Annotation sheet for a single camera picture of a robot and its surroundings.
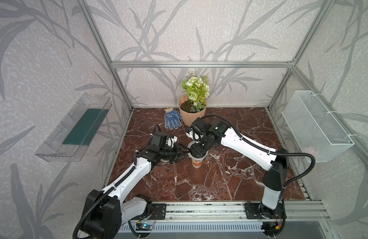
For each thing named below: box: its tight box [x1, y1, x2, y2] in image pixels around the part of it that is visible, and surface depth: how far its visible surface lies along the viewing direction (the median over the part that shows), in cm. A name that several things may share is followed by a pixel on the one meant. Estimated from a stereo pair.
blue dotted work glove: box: [164, 107, 183, 130], surface depth 114 cm
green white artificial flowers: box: [181, 71, 210, 113], surface depth 96 cm
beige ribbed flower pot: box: [178, 94, 207, 127], surface depth 99 cm
